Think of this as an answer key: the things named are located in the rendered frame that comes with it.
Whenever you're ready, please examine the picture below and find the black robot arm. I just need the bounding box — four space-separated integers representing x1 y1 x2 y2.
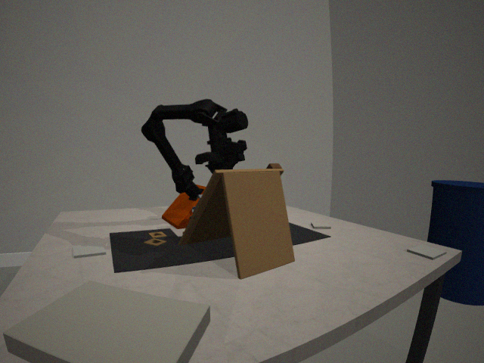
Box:
141 98 248 201

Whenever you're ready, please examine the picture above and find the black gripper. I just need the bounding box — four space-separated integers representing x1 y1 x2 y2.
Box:
195 135 245 174

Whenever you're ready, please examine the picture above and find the tan tile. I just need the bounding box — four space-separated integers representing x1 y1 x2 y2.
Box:
148 232 166 238
144 239 167 246

